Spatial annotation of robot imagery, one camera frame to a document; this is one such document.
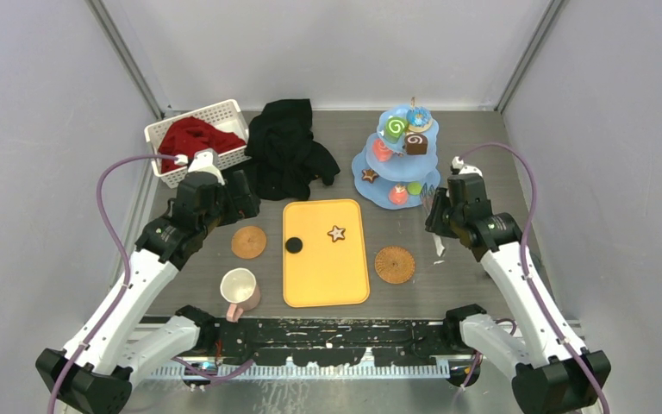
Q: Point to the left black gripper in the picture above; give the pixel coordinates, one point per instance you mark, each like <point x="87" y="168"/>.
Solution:
<point x="241" y="207"/>

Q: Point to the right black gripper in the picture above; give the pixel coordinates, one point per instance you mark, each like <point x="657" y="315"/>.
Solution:
<point x="434" y="223"/>

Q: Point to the metal tongs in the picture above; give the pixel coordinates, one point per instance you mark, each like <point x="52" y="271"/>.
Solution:
<point x="427" y="198"/>

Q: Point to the green round macaron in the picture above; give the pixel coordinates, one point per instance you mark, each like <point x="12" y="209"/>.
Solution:
<point x="414" y="188"/>

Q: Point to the red round cake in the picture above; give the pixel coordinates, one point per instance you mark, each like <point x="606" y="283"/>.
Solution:
<point x="398" y="194"/>

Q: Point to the woven coaster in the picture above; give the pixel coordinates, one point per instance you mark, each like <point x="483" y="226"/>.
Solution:
<point x="394" y="265"/>
<point x="248" y="242"/>

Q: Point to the blue three-tier cake stand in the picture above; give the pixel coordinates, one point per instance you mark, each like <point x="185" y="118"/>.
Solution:
<point x="401" y="168"/>

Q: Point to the chocolate swirl roll cake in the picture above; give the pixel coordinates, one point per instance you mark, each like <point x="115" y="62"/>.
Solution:
<point x="415" y="144"/>

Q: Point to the pink swirl roll cake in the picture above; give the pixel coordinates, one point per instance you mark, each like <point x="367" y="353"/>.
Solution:
<point x="380" y="151"/>

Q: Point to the pink mug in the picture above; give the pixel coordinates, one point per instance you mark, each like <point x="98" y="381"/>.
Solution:
<point x="240" y="289"/>

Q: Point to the brown star cookie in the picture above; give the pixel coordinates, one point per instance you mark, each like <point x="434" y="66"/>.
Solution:
<point x="369" y="175"/>
<point x="337" y="233"/>

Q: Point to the blue donut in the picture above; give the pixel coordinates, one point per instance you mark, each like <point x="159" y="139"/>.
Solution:
<point x="419" y="119"/>

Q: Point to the green roll cake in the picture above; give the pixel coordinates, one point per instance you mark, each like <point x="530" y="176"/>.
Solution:
<point x="395" y="127"/>

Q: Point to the yellow tray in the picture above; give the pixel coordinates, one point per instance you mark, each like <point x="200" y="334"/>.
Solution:
<point x="325" y="273"/>

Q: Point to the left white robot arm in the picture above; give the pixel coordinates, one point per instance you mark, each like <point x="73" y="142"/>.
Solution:
<point x="97" y="370"/>

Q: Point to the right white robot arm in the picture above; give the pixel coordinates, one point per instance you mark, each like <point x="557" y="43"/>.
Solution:
<point x="549" y="367"/>

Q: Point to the red cloth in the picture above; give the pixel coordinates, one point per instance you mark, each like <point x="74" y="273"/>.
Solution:
<point x="190" y="135"/>

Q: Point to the white plastic basket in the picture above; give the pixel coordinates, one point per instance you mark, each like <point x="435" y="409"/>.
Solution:
<point x="220" y="127"/>

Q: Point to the black cloth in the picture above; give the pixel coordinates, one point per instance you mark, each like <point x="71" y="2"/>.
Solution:
<point x="287" y="158"/>

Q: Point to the black round cookie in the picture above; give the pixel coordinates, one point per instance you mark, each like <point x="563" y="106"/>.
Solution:
<point x="293" y="245"/>

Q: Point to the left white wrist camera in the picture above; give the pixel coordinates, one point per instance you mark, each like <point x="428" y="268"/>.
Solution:
<point x="205" y="162"/>

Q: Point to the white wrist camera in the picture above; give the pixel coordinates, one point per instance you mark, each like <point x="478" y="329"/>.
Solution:
<point x="205" y="162"/>
<point x="460" y="167"/>

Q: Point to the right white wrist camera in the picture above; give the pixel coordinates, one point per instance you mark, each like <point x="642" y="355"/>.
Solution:
<point x="460" y="167"/>

